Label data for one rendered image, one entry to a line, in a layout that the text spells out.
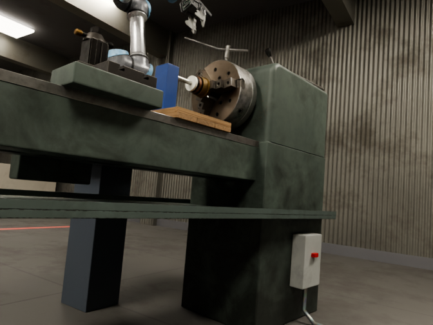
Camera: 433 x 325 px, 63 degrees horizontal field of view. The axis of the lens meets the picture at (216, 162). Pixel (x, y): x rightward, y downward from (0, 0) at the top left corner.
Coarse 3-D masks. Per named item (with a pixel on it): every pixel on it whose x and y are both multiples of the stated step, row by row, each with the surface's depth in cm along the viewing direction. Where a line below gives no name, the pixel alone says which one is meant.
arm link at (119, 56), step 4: (108, 52) 186; (112, 52) 185; (116, 52) 185; (120, 52) 186; (124, 52) 187; (108, 56) 185; (112, 56) 184; (116, 56) 185; (120, 56) 186; (124, 56) 187; (128, 56) 191; (112, 60) 184; (116, 60) 184; (120, 60) 185; (124, 60) 187; (128, 60) 189; (132, 60) 191; (120, 64) 185; (124, 64) 187; (128, 64) 189; (132, 64) 190; (132, 68) 191
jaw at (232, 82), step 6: (228, 78) 156; (210, 84) 157; (216, 84) 157; (222, 84) 156; (228, 84) 155; (234, 84) 155; (240, 84) 157; (210, 90) 159; (216, 90) 159; (222, 90) 159; (228, 90) 159
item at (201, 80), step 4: (196, 76) 154; (200, 80) 154; (204, 80) 156; (208, 80) 158; (200, 84) 154; (204, 84) 155; (208, 84) 157; (196, 88) 153; (200, 88) 155; (204, 88) 155; (208, 88) 157; (192, 92) 156; (196, 92) 156; (200, 92) 156; (204, 92) 157; (208, 92) 160; (200, 96) 159; (204, 96) 158
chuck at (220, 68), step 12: (216, 72) 166; (228, 72) 162; (240, 72) 159; (252, 84) 163; (192, 96) 176; (216, 96) 174; (228, 96) 160; (240, 96) 156; (216, 108) 164; (228, 108) 159; (228, 120) 161
